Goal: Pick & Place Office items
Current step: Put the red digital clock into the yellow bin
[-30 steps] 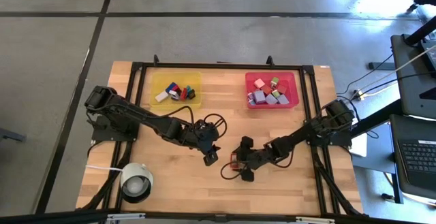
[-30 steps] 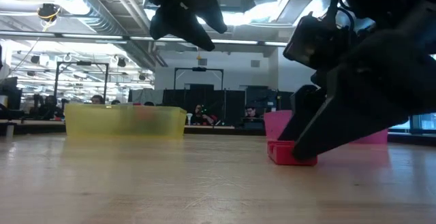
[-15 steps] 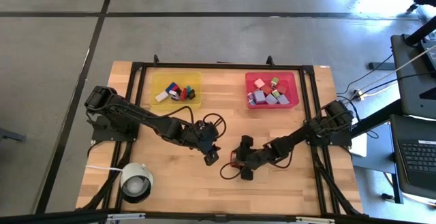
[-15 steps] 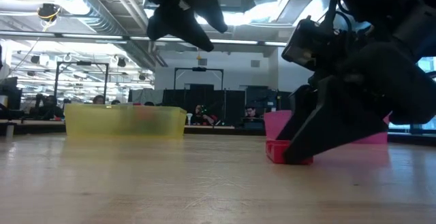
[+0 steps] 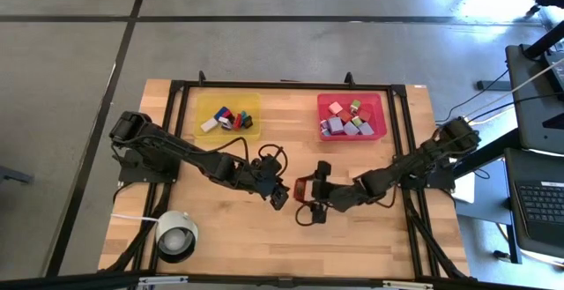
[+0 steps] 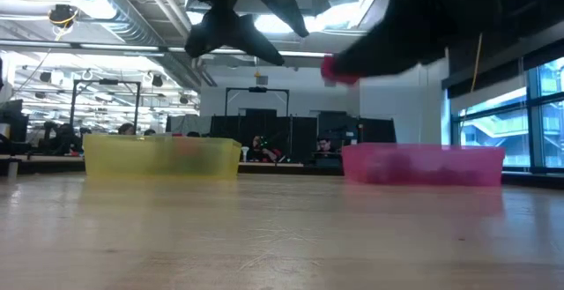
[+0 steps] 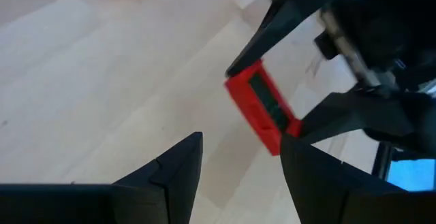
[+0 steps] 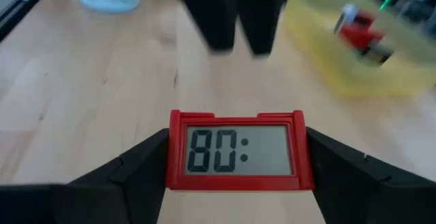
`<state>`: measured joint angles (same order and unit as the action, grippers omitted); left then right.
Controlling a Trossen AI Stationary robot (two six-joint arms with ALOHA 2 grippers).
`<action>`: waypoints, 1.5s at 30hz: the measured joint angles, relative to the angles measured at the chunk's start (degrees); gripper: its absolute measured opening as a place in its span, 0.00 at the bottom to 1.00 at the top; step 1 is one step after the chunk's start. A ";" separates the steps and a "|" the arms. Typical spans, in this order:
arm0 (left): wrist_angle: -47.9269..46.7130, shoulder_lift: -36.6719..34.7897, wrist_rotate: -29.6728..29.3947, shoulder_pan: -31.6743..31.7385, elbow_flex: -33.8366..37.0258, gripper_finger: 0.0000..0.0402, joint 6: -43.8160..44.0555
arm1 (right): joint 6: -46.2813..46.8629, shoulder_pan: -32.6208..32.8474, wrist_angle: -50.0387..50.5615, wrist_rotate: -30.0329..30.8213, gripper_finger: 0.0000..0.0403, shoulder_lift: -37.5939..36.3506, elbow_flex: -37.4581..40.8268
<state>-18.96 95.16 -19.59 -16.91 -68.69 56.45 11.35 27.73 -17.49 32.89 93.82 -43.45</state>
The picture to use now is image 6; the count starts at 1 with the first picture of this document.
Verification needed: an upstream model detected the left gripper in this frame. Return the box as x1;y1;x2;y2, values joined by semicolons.
183;0;310;67

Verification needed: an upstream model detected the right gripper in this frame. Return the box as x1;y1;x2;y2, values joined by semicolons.
330;0;508;80

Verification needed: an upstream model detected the red rectangular device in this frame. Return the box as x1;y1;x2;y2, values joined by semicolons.
320;54;360;86

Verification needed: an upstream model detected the black partition screen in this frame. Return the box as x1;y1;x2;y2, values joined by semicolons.
316;111;397;145
210;114;318;163

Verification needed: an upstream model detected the pink-red plastic bin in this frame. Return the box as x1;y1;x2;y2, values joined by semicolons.
340;143;507;189

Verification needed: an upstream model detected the grey partition cloth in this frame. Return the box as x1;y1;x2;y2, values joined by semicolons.
165;114;212;138

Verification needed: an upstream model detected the wooden background desk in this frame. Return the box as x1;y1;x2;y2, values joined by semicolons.
239;160;305;170

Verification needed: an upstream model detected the long ceiling light strip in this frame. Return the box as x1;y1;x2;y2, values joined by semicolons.
0;38;336;60

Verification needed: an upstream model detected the dark framed window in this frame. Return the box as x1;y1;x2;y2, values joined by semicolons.
442;56;564;175

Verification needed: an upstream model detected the yellow plastic bin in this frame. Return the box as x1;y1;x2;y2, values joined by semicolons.
82;133;243;181

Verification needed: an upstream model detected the black yellow ceiling reel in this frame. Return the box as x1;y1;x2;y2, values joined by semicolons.
47;4;80;42

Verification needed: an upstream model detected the dark workbench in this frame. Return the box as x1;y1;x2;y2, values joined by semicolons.
0;152;85;176

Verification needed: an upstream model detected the black camera gantry frame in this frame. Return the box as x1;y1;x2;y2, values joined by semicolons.
225;86;291;117
69;79;142;129

